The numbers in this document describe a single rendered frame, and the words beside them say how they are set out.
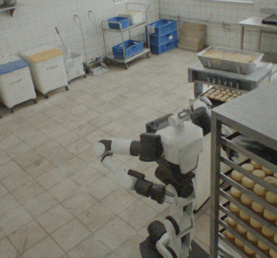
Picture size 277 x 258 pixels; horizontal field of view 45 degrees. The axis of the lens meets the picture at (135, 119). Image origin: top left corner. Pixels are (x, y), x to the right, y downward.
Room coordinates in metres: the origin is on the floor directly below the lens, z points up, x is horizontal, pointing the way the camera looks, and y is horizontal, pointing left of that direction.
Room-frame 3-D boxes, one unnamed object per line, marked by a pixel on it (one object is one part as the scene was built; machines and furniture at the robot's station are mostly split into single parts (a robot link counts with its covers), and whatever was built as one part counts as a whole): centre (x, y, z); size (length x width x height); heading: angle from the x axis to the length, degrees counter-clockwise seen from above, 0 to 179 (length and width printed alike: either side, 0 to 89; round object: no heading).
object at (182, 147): (1.69, -0.21, 1.27); 0.34 x 0.30 x 0.36; 121
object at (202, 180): (2.65, -0.59, 0.45); 0.70 x 0.34 x 0.90; 135
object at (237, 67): (3.01, -0.95, 1.25); 0.56 x 0.29 x 0.14; 45
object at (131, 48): (6.82, 0.00, 0.29); 0.56 x 0.38 x 0.20; 137
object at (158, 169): (1.71, -0.20, 1.01); 0.28 x 0.13 x 0.18; 31
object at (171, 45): (7.37, -0.79, 0.10); 0.60 x 0.40 x 0.20; 127
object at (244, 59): (3.01, -0.95, 1.28); 0.54 x 0.27 x 0.06; 45
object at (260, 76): (3.01, -0.95, 1.01); 0.72 x 0.33 x 0.34; 45
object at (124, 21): (6.66, 0.12, 0.88); 0.40 x 0.30 x 0.16; 43
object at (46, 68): (5.74, 1.50, 0.38); 0.64 x 0.54 x 0.77; 36
